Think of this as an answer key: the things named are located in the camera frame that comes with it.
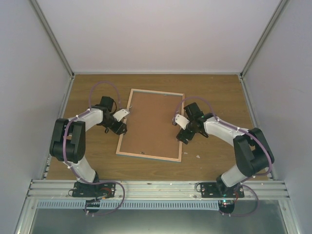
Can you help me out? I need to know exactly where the blue wooden picture frame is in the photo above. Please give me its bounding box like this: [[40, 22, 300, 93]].
[[115, 88, 185, 163]]

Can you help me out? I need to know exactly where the brown backing board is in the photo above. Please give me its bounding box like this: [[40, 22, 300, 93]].
[[118, 91, 183, 159]]

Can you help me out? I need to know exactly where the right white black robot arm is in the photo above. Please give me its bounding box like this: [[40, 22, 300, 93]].
[[173, 102, 274, 197]]

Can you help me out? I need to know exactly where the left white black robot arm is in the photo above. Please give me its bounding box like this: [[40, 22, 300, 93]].
[[49, 96, 130, 197]]

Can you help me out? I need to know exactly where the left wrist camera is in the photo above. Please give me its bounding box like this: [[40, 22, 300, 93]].
[[113, 109, 130, 122]]

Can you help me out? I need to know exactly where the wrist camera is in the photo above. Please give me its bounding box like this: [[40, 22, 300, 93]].
[[173, 114, 190, 130], [113, 109, 130, 122]]

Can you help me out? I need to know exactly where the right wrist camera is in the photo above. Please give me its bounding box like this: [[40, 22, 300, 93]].
[[173, 114, 190, 130]]

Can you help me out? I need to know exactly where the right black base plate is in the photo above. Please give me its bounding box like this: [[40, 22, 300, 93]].
[[195, 182, 245, 199]]

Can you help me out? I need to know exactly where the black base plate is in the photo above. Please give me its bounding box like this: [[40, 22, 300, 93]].
[[68, 182, 116, 198], [195, 182, 245, 199]]

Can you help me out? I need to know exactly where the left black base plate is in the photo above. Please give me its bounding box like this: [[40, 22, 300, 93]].
[[68, 182, 116, 198]]

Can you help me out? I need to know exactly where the aluminium front rail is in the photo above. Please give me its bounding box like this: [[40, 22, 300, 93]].
[[27, 180, 290, 200]]

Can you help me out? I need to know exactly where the grey slotted cable duct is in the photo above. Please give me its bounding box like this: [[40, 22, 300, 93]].
[[37, 199, 219, 211]]

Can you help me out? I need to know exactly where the left aluminium corner post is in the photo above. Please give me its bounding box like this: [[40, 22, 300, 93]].
[[29, 0, 75, 79]]

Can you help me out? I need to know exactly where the aluminium corner post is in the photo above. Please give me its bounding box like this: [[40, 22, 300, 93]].
[[29, 0, 75, 79], [240, 0, 290, 79]]

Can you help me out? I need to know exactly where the right aluminium corner post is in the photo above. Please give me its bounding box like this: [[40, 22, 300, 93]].
[[240, 0, 290, 79]]

